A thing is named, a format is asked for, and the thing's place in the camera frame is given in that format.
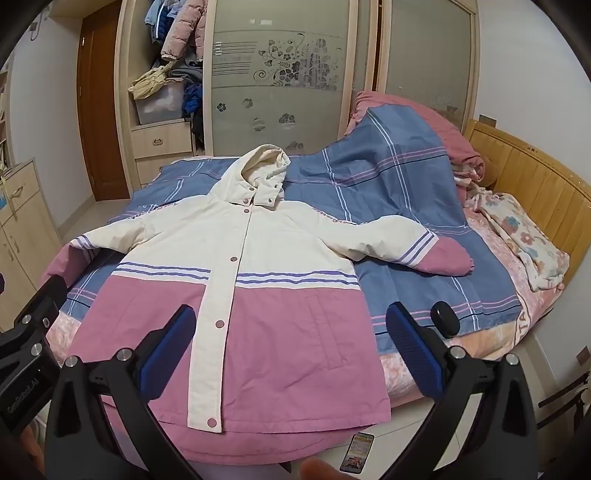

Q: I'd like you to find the blue plaid duvet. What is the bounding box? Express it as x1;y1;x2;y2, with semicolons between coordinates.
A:
60;106;522;361

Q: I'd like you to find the floral blanket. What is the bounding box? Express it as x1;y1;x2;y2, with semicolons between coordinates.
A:
454;172;570;292

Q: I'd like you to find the person's right hand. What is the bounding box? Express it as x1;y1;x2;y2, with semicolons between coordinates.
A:
300;458;348;480

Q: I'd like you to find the blue garment in wardrobe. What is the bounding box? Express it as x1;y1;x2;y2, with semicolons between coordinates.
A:
182;83;202;118

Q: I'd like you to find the frosted sliding wardrobe door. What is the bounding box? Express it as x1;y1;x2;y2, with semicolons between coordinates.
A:
202;1;359;156

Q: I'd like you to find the brown wooden door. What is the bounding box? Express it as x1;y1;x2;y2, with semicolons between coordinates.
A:
76;1;129;201

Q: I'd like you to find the wardrobe lower drawer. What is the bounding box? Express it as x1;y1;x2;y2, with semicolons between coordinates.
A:
135;155;191;186

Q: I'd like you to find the wooden headboard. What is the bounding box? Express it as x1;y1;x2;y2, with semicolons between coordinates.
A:
465;120;591;283

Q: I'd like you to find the pink quilt pile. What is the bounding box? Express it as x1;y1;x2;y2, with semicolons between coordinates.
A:
346;91;486;186

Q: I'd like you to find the wardrobe drawer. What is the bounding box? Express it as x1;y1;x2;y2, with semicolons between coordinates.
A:
135;155;191;186
131;120;192;159

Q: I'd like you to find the smartphone on bed edge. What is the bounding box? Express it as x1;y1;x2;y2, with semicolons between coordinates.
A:
339;432;375;475

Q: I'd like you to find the pink floral bed sheet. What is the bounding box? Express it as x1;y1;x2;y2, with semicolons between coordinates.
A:
49;195;560;396

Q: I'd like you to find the pink and cream hooded jacket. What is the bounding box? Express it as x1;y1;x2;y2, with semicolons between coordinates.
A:
46;145;473;465

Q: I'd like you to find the wardrobe upper drawer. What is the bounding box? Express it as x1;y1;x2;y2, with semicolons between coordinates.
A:
131;120;192;159

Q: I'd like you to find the light wood side cabinet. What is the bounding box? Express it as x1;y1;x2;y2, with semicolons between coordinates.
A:
0;160;62;330

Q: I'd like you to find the beige cloth bundle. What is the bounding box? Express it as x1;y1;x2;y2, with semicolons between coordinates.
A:
127;62;175;100

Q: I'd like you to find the hanging pink puffer jacket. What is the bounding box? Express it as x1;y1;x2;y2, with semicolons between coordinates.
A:
160;0;208;61

